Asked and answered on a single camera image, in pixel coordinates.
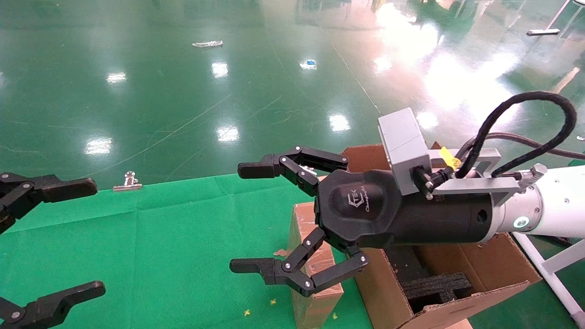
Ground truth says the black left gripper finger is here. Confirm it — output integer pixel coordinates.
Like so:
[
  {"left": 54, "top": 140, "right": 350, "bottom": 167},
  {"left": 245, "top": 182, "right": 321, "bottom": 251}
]
[
  {"left": 0, "top": 173, "right": 97, "bottom": 233},
  {"left": 0, "top": 281, "right": 106, "bottom": 329}
]

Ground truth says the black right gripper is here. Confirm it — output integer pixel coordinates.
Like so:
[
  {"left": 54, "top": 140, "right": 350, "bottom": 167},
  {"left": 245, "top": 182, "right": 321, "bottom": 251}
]
[{"left": 229, "top": 146, "right": 500, "bottom": 297}]

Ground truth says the small taped cardboard box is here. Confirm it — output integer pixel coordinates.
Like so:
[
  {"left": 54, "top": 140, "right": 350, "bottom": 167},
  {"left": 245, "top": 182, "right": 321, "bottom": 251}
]
[{"left": 288, "top": 202, "right": 344, "bottom": 329}]

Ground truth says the large open cardboard carton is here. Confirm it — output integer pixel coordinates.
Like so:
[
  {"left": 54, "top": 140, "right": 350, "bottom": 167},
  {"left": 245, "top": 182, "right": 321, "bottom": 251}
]
[{"left": 342, "top": 144, "right": 543, "bottom": 329}]

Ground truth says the green table cloth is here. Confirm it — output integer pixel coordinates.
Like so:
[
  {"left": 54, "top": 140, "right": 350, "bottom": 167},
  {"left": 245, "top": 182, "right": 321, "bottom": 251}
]
[{"left": 0, "top": 173, "right": 373, "bottom": 329}]

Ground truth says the black foam block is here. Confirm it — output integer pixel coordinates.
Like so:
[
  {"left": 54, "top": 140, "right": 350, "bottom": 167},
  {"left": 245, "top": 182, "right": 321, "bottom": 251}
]
[{"left": 401, "top": 273, "right": 473, "bottom": 313}]

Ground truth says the grey metal stand foot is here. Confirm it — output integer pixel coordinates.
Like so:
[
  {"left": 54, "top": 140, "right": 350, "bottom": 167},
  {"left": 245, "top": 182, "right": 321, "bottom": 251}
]
[{"left": 526, "top": 0, "right": 574, "bottom": 36}]

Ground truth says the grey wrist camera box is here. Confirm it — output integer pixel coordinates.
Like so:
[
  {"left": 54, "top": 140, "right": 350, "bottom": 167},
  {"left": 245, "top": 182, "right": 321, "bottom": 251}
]
[{"left": 378, "top": 108, "right": 432, "bottom": 196}]

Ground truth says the yellow cable tag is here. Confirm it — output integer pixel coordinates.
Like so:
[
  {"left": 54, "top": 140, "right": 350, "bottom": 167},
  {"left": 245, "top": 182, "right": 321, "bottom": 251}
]
[{"left": 440, "top": 146, "right": 461, "bottom": 169}]

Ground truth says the silver camera mount bracket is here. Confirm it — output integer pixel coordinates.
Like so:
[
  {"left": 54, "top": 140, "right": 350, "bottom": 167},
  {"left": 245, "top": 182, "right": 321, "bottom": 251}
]
[{"left": 430, "top": 147, "right": 548, "bottom": 206}]

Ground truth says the white tube frame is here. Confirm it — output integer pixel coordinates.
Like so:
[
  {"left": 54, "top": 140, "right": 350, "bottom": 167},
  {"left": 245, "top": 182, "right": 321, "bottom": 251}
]
[{"left": 512, "top": 231, "right": 585, "bottom": 327}]

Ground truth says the black braided cable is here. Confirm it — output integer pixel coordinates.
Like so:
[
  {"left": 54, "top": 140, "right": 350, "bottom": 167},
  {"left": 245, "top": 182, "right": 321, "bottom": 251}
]
[{"left": 455, "top": 91, "right": 577, "bottom": 179}]

